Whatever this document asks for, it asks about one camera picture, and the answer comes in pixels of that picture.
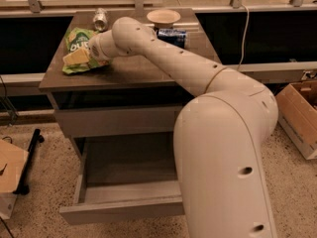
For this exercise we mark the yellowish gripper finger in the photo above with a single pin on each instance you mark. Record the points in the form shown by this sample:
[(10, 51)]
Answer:
[(77, 57)]

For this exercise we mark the green rice chip bag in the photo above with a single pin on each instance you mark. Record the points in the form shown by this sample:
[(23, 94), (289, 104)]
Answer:
[(75, 39)]

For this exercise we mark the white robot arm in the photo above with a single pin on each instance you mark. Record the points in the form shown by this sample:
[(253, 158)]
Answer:
[(217, 136)]

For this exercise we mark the closed grey middle drawer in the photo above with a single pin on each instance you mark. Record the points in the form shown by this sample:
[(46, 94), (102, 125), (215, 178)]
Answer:
[(77, 123)]

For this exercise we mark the grey drawer cabinet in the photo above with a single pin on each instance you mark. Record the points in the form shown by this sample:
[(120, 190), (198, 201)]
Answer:
[(125, 82)]

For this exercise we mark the open grey lower drawer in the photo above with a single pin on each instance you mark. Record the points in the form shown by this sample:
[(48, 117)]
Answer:
[(125, 177)]

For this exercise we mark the silver can lying down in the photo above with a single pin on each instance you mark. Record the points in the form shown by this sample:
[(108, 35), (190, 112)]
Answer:
[(100, 20)]

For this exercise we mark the beige paper bowl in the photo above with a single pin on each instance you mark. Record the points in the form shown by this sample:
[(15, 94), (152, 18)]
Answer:
[(163, 18)]

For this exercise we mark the blue soda can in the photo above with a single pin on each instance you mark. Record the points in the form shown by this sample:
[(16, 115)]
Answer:
[(173, 36)]

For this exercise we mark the cardboard box left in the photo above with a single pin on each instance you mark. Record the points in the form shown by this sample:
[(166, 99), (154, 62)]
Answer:
[(12, 163)]

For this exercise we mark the cardboard box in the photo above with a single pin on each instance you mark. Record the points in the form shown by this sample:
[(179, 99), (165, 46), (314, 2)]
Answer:
[(297, 103), (12, 163)]

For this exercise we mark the black stand leg left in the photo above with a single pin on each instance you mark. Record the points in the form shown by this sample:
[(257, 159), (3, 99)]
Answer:
[(22, 187)]

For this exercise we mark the cardboard box right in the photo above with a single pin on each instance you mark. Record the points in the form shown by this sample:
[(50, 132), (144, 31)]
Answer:
[(297, 103)]

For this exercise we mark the metal window rail frame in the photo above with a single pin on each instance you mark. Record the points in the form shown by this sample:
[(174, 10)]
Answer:
[(66, 0)]

